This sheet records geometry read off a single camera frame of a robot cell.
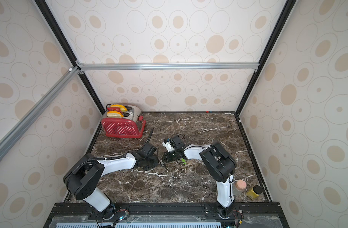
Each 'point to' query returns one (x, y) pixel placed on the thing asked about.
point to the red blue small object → (209, 111)
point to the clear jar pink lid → (240, 186)
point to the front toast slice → (114, 114)
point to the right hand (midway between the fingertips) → (162, 162)
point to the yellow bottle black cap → (256, 190)
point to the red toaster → (131, 126)
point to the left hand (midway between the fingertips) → (162, 163)
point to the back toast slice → (122, 109)
